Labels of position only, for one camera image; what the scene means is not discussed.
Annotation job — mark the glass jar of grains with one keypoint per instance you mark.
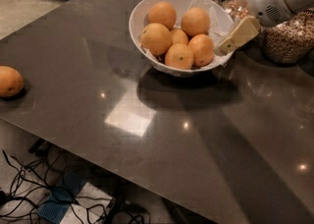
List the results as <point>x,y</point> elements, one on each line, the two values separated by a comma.
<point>289,42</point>

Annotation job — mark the blue and white floor box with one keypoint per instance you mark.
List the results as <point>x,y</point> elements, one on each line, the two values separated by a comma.
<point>75,200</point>

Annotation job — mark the white bowl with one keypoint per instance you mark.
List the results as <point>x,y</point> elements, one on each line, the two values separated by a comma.
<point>140,11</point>

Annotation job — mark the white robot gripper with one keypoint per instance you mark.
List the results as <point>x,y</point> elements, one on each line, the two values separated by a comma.
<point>267,4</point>

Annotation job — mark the orange front left large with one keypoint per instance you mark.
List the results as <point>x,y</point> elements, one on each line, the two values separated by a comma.
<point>156,38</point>

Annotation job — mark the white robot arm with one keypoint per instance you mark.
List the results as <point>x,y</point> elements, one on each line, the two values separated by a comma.
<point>297,6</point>

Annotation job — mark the small orange in middle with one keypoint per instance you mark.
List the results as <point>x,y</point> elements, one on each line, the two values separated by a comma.
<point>179,36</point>

